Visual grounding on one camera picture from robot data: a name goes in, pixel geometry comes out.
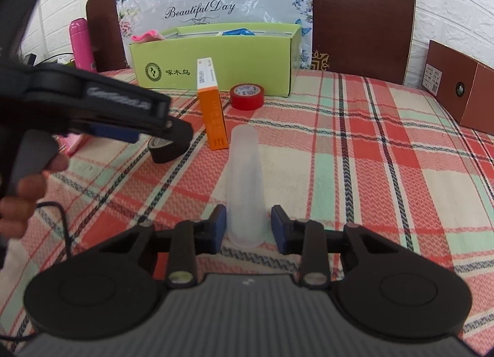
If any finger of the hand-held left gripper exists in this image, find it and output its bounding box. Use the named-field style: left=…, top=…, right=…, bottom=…
left=69, top=121, right=140, bottom=144
left=143, top=118, right=194, bottom=148

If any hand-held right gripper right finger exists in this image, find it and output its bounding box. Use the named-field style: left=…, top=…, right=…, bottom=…
left=271, top=205, right=398, bottom=289

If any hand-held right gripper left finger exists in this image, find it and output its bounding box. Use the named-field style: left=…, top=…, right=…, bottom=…
left=99, top=204, right=228, bottom=289

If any black tape roll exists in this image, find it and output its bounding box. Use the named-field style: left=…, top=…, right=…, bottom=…
left=148, top=137, right=190, bottom=165

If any translucent plastic cup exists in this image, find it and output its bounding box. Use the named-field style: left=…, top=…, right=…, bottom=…
left=225, top=126, right=268, bottom=250

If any light green cardboard box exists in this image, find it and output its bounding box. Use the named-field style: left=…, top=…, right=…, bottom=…
left=129, top=24, right=302, bottom=98

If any person's left hand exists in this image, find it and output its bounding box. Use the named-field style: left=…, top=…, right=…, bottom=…
left=0, top=155, right=71, bottom=242

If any white plastic object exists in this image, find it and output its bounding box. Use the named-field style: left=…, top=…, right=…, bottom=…
left=49, top=53, right=77, bottom=68

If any orange medicine box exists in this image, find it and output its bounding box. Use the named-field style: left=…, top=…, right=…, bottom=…
left=196, top=57, right=229, bottom=150

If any pink packet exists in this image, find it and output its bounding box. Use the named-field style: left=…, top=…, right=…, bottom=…
left=58, top=135, right=91, bottom=157

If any pink water bottle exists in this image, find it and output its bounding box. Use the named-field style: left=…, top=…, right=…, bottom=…
left=69, top=17, right=96, bottom=71

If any brown wooden chair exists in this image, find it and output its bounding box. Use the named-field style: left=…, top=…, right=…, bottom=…
left=86, top=0, right=132, bottom=72
left=311, top=0, right=417, bottom=85

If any red tape roll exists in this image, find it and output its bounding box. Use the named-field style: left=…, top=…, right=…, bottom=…
left=230, top=82, right=265, bottom=111

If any pink cloth item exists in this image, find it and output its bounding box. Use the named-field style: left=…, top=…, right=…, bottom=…
left=131, top=30, right=166, bottom=43

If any plaid tablecloth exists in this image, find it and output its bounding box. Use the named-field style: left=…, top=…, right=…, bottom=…
left=0, top=67, right=494, bottom=354

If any blue plastic item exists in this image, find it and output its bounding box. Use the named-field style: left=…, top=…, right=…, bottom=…
left=221, top=27, right=257, bottom=37

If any brown cardboard box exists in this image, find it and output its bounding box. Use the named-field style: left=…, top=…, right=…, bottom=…
left=422, top=40, right=494, bottom=134

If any black cable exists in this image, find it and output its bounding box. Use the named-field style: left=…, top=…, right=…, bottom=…
left=0, top=202, right=77, bottom=342

